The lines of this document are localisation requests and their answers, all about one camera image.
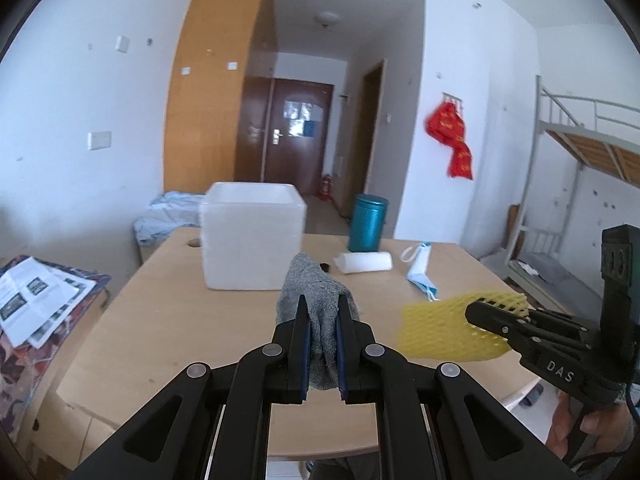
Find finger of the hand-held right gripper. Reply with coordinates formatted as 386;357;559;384
492;299;583;333
465;302;591;361

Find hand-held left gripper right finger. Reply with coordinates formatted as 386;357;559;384
336;294;566;480

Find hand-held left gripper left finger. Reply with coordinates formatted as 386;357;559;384
65;295;308;480

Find grey knit glove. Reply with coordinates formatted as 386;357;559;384
276;252;361;391

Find yellow foam fruit net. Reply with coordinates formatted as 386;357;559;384
397;288;528;363

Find blue face mask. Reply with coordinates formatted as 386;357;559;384
400;241;441;303

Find white foam box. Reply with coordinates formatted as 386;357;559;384
200;181;307;291

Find person's right hand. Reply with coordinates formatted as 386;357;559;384
545;390;636;466

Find white foam sheet roll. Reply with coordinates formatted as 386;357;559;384
333;250;393;275

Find teal metal canister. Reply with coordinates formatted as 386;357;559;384
347;193;390;253

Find white metal bunk bed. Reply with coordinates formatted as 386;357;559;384
502;75;640;306

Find light blue cloth pile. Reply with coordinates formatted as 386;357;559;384
132;191;208;246

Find dark brown entrance door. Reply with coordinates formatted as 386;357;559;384
260;77;335;196

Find red hanging banners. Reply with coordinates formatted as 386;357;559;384
425;100;473;181

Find brown side door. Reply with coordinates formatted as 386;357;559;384
347;59;387;221

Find paper notices on door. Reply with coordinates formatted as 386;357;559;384
284;100;317;137

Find wooden wardrobe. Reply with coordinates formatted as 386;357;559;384
164;0;278;196

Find printed paper leaflets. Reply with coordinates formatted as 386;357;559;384
0;256;96;348

